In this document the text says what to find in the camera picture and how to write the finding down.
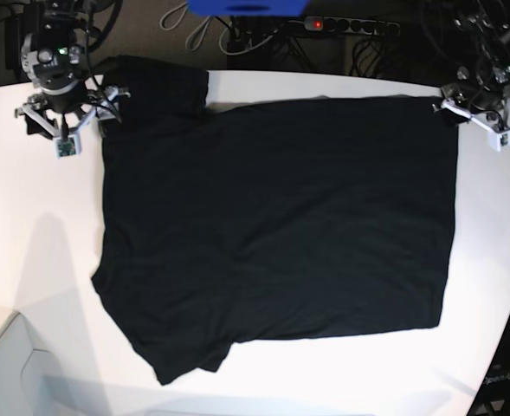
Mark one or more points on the black t-shirt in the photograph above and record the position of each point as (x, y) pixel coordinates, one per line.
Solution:
(276, 221)

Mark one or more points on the white bin bottom left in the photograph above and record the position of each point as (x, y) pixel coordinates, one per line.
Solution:
(32, 381)

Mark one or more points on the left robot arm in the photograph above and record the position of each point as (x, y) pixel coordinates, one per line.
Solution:
(483, 54)

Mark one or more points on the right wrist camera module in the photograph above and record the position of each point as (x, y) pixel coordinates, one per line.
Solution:
(69, 146)

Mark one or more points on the black equipment box left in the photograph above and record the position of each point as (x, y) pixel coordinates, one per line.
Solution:
(14, 39)

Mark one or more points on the black power strip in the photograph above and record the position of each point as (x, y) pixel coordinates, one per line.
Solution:
(348, 26)

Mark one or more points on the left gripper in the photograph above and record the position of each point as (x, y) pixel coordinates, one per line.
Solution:
(465, 103)

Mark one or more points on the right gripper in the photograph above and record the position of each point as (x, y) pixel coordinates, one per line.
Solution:
(42, 119)

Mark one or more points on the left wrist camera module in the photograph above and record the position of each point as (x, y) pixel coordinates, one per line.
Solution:
(498, 140)

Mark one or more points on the blue box overhead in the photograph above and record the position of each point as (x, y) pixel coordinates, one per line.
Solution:
(247, 7)

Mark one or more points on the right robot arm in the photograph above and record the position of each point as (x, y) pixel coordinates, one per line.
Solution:
(58, 38)

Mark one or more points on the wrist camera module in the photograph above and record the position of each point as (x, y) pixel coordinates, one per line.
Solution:
(498, 140)
(69, 146)

